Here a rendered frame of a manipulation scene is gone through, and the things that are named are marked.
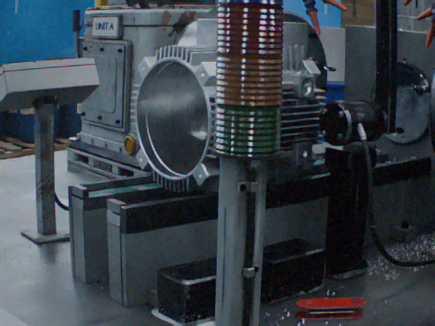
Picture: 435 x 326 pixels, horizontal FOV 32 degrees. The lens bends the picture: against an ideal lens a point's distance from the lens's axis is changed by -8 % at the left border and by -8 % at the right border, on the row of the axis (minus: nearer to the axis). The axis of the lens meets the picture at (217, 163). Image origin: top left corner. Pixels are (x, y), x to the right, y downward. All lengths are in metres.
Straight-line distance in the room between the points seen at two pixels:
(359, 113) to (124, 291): 0.38
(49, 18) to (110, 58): 5.87
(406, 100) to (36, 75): 0.63
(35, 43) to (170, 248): 6.50
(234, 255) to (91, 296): 0.33
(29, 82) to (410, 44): 0.66
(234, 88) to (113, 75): 0.96
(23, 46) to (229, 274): 6.68
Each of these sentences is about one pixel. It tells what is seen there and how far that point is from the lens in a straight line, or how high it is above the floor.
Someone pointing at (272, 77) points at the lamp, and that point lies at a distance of 0.69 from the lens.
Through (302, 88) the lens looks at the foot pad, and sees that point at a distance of 1.05.
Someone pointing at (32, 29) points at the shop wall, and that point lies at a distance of 7.39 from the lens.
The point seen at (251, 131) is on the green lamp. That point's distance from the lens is 0.69.
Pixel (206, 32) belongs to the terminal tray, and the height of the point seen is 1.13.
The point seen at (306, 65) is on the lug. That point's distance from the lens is 1.10.
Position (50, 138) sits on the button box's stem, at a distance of 1.22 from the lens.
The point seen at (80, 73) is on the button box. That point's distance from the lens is 1.22.
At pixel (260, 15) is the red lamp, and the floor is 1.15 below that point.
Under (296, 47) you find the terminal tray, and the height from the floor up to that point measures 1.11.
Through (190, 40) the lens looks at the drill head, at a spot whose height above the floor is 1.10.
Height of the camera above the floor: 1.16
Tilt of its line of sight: 11 degrees down
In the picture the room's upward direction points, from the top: 2 degrees clockwise
